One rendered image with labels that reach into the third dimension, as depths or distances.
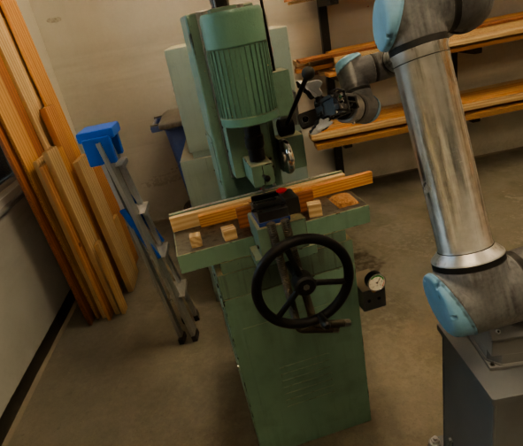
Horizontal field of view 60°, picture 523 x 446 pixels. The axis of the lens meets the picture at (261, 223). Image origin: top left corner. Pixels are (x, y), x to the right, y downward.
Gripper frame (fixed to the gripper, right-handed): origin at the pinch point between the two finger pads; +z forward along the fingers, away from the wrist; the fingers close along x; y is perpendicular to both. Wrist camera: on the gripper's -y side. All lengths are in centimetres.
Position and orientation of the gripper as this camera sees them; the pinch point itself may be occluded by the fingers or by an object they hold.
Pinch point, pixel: (301, 108)
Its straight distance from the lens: 129.0
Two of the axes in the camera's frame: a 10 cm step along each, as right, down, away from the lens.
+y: 7.1, -2.1, -6.7
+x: 2.6, 9.7, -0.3
